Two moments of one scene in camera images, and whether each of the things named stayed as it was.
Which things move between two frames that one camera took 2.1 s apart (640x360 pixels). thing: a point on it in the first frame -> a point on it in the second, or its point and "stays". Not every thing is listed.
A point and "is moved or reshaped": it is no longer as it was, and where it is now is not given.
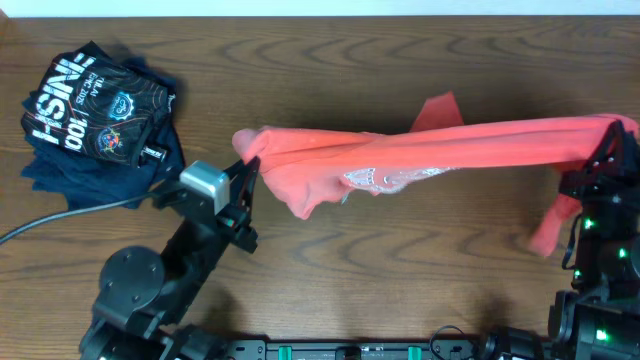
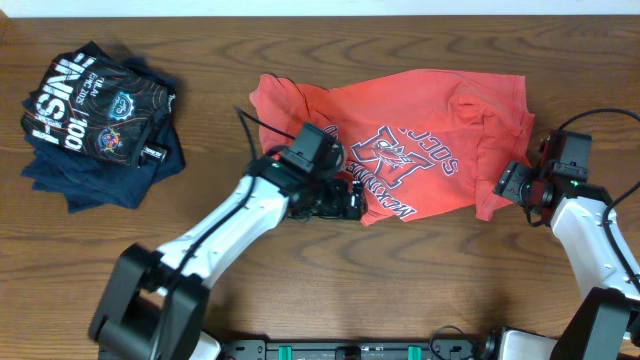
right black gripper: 606,172 -> 508,184
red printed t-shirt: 305,167 is moved or reshaped
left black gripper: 229,222 -> 337,209
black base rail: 460,349 stays
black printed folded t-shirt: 91,101 stays
